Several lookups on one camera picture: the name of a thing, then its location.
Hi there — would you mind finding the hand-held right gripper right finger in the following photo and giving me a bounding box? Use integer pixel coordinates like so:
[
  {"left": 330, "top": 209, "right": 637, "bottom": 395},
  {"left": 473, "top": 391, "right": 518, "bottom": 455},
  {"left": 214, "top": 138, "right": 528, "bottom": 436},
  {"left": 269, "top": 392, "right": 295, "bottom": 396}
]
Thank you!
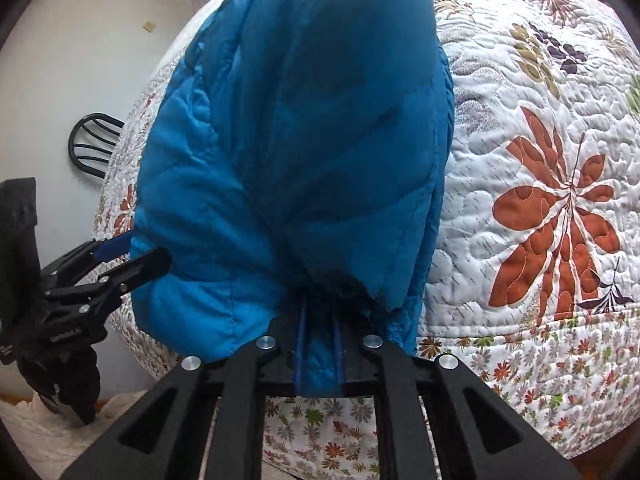
[{"left": 332, "top": 310, "right": 583, "bottom": 480}]

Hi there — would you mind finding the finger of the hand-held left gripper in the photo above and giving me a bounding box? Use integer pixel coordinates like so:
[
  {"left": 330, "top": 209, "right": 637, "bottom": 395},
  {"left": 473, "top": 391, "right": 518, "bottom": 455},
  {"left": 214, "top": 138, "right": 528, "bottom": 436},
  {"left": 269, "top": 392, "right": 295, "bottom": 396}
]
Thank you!
[
  {"left": 74, "top": 248, "right": 174, "bottom": 322},
  {"left": 47, "top": 231, "right": 136, "bottom": 292}
]

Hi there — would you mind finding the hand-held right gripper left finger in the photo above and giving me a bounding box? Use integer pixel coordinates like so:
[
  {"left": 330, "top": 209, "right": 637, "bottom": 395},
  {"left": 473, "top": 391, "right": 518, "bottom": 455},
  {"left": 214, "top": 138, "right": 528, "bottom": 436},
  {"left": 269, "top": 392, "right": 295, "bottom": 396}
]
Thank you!
[{"left": 60, "top": 302, "right": 311, "bottom": 480}]

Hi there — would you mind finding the blue puffer jacket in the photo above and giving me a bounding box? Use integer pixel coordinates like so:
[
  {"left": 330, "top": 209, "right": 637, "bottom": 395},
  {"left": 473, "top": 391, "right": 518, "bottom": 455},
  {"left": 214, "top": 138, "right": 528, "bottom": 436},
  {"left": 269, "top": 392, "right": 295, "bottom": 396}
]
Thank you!
[{"left": 129, "top": 0, "right": 456, "bottom": 398}]

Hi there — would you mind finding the person's left hand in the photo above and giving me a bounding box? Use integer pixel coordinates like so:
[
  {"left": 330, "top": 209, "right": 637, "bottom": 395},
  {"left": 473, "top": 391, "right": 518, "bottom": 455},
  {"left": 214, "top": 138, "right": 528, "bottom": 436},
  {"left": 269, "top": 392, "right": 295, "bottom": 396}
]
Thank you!
[{"left": 19, "top": 344, "right": 102, "bottom": 429}]

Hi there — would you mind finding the white cloth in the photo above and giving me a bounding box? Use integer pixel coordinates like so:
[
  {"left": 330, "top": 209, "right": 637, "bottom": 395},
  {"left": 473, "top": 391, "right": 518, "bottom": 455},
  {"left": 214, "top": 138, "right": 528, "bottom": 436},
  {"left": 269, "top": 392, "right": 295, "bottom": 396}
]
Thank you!
[{"left": 0, "top": 389, "right": 153, "bottom": 468}]

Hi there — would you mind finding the floral quilted bedspread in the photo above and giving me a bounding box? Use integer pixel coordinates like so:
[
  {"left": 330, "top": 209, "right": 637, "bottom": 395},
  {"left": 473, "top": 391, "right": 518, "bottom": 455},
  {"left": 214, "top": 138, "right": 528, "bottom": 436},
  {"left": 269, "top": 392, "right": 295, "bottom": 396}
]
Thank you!
[{"left": 92, "top": 0, "right": 640, "bottom": 480}]

